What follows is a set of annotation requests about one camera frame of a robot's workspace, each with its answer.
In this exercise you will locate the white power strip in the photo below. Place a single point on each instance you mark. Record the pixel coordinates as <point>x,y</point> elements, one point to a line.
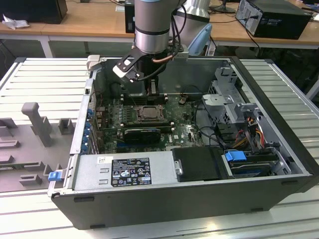
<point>211,51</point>

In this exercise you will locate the green motherboard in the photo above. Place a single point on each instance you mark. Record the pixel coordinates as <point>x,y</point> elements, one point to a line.
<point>179,132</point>

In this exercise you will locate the grey parts rack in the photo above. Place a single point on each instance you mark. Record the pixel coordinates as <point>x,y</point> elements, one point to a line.
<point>30,154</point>

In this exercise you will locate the black PC tower with vents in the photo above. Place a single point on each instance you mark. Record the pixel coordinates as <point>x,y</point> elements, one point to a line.
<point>281,25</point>

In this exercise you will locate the hard disk in blue carrier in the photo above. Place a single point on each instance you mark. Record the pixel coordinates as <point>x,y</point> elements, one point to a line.
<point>234,158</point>

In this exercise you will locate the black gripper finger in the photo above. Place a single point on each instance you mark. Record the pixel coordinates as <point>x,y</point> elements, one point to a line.
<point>154,88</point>

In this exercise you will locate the large black box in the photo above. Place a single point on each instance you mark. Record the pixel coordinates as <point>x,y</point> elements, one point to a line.
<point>37,11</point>

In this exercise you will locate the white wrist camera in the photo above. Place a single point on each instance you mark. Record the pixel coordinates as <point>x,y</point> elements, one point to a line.
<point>122,72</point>

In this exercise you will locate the black open PC case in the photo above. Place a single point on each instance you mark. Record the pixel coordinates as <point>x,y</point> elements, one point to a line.
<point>174,206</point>

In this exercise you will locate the silver power supply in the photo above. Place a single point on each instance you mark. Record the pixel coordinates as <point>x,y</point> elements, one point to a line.
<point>87,174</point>

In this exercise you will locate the silver drive cage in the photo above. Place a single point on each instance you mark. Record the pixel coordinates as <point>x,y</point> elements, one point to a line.
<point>216,100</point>

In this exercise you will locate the CPU socket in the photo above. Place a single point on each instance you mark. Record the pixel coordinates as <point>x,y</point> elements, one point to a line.
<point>138,120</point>

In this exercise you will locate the grey case latch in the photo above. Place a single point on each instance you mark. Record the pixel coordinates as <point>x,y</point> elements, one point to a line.
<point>93,62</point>

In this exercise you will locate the black monitor stand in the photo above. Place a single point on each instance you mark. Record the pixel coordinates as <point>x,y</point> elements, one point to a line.
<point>224,10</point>

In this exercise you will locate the blue power supply latch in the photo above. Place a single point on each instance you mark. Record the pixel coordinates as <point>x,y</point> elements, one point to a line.
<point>54,176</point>

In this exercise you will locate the small black PC tower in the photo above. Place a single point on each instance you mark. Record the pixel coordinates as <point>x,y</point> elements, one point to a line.
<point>129,20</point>

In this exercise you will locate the black plastic shroud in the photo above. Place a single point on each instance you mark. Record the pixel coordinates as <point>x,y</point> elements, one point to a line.
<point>199,164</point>

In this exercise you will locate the white crumpled paper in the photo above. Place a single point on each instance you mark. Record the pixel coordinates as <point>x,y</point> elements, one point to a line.
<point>16,23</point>

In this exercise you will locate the black RAM slot bank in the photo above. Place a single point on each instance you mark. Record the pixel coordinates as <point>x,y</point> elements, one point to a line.
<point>147,124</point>
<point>138,100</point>

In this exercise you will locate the black graphics card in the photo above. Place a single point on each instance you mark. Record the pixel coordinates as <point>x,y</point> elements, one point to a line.
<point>142,136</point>

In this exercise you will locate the small silver wrist camera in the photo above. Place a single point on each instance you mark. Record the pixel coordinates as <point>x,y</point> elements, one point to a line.
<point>183,55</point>

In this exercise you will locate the pale blue teach pendant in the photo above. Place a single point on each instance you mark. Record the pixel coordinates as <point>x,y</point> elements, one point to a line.
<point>202,37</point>

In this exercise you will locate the wooden desk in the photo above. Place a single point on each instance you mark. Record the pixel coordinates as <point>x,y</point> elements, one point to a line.
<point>87,20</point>
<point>229,27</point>

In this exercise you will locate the blue card retainer clip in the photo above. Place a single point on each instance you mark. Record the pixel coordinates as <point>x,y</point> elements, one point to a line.
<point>86,146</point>
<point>89,113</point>
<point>87,130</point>

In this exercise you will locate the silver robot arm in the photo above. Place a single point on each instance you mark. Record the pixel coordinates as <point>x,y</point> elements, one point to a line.
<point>152,17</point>

